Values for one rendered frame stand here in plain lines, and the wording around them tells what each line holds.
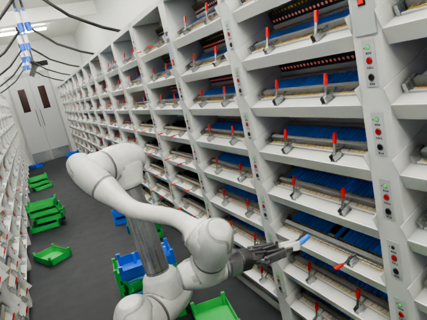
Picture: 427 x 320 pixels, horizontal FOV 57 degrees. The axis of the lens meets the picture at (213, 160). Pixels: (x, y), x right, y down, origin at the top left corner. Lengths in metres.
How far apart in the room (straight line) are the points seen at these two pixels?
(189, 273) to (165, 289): 0.44
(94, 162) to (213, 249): 0.59
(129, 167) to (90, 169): 0.17
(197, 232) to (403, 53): 0.72
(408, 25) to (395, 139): 0.28
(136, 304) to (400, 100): 1.12
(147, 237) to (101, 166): 0.36
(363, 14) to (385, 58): 0.12
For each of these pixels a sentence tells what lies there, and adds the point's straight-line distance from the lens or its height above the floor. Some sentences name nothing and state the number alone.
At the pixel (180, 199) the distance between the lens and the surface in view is 3.08.
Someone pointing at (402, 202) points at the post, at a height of 0.83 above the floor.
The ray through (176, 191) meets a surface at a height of 0.44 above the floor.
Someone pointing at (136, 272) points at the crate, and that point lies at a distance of 2.19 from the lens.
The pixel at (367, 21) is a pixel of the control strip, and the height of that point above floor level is 1.31.
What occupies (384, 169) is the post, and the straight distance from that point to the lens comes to 1.17.
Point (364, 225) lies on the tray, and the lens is 1.32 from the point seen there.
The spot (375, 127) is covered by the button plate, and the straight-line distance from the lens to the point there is 1.15.
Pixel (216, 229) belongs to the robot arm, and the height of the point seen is 0.86.
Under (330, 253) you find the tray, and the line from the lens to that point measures 1.55.
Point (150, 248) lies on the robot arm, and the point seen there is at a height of 0.65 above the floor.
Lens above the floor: 1.28
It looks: 13 degrees down
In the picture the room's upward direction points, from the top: 13 degrees counter-clockwise
